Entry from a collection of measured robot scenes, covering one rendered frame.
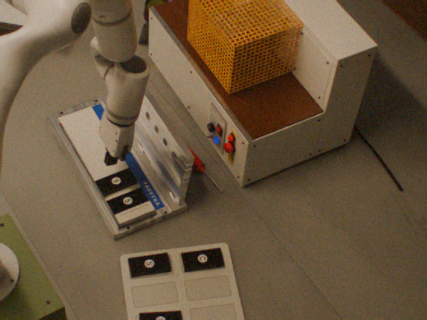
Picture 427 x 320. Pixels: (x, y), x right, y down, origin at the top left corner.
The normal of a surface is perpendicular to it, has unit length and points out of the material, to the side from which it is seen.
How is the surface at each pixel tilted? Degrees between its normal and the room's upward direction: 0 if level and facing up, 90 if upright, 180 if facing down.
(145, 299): 0
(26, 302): 3
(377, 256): 0
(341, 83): 90
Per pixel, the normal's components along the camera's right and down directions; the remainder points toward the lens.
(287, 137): 0.49, 0.70
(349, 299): 0.07, -0.62
